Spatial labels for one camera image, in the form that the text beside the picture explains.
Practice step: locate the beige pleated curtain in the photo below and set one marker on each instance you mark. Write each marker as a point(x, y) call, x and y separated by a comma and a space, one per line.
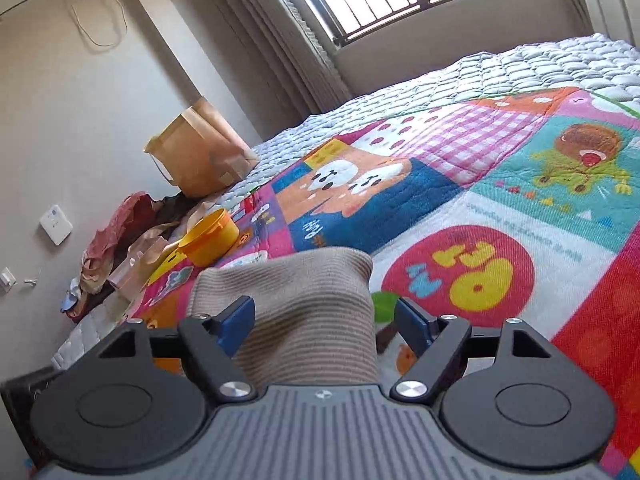
point(303, 69)

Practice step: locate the pile of red clothes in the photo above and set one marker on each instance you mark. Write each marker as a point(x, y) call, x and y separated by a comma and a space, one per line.
point(136, 216)

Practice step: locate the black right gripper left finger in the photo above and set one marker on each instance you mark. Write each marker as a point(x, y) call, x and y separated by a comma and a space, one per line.
point(210, 342)

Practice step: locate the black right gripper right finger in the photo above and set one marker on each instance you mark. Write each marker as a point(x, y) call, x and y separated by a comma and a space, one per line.
point(438, 343)

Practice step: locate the grey quilted mattress cover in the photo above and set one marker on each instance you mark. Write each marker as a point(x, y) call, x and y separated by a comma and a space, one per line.
point(594, 64)

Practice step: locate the white wall switch panel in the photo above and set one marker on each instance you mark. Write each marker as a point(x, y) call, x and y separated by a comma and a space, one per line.
point(56, 225)

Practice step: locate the brown paper bag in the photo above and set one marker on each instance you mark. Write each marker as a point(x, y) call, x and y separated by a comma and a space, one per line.
point(200, 153)

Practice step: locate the beige striped knit garment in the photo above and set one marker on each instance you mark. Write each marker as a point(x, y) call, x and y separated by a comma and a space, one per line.
point(314, 317)

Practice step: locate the colourful patchwork play mat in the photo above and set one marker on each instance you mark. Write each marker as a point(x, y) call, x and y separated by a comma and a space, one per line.
point(524, 204)

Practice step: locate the yellow plastic bowl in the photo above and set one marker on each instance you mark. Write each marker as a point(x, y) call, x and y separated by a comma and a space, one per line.
point(210, 238)

